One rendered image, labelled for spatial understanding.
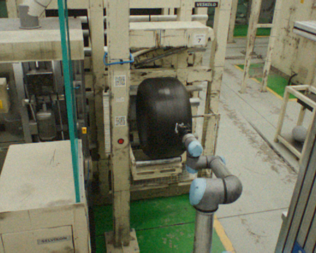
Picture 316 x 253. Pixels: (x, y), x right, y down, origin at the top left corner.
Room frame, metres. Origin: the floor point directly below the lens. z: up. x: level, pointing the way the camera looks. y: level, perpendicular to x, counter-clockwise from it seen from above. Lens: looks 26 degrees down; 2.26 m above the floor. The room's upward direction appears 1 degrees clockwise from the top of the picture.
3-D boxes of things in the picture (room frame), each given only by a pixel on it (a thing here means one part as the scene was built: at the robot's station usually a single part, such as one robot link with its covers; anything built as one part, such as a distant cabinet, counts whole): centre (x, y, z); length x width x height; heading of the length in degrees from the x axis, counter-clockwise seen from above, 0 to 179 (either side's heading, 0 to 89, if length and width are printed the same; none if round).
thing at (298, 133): (3.54, -1.96, 0.40); 0.60 x 0.35 x 0.80; 13
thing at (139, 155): (2.11, -0.05, 0.80); 0.37 x 0.36 x 0.02; 12
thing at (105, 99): (1.98, 0.27, 1.19); 0.05 x 0.04 x 0.48; 12
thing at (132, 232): (2.03, 0.19, 0.02); 0.27 x 0.27 x 0.04; 12
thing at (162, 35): (2.42, -0.11, 1.71); 0.61 x 0.25 x 0.15; 102
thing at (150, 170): (1.97, -0.08, 0.84); 0.36 x 0.09 x 0.06; 102
